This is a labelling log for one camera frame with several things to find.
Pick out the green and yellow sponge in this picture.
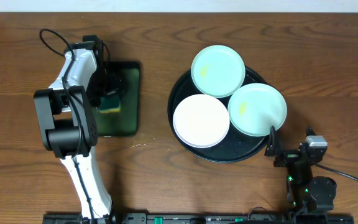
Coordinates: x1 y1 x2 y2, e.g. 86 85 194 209
99 95 121 114

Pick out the white round plate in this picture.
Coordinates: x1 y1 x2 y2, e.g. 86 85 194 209
173 94 230 149

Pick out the mint green plate with stain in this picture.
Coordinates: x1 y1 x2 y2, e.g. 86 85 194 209
191 45 246 98

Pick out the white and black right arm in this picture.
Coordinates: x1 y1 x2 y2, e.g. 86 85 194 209
264 126 337 215

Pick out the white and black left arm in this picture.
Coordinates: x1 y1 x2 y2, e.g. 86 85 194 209
34 35 127 223

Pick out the black rectangular water tray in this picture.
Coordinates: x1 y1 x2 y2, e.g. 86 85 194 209
92 61 141 136

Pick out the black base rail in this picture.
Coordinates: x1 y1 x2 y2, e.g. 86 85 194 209
42 212 356 224

